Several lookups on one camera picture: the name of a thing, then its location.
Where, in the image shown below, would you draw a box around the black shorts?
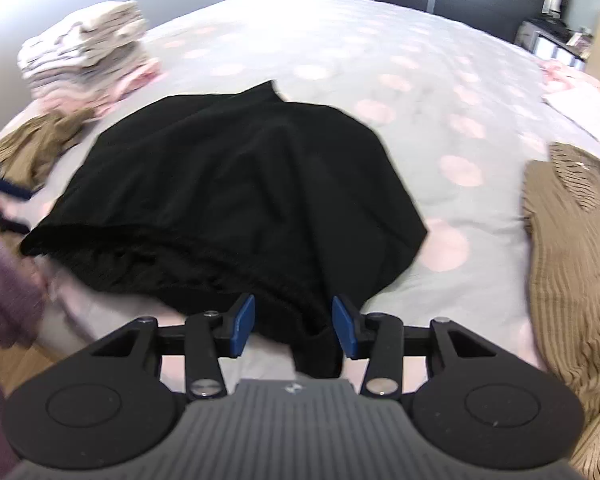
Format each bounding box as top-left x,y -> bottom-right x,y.
20,82 -> 427,378

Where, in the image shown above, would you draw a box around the stack of folded light clothes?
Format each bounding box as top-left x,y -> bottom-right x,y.
17,0 -> 152,96

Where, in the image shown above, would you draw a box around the olive striped garment at left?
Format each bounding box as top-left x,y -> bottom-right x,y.
0,107 -> 96,192

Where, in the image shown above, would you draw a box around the purple fluffy robe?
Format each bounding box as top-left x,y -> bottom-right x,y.
0,184 -> 52,480

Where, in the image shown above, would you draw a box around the pink folded garment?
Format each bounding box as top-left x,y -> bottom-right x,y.
32,58 -> 161,116

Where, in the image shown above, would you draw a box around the olive striped shirt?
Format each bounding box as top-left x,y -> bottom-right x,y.
522,143 -> 600,479

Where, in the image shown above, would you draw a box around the pink pillow with print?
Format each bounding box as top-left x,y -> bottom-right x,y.
538,60 -> 600,146

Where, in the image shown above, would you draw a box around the white bedside table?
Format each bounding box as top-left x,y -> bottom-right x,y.
514,21 -> 585,70

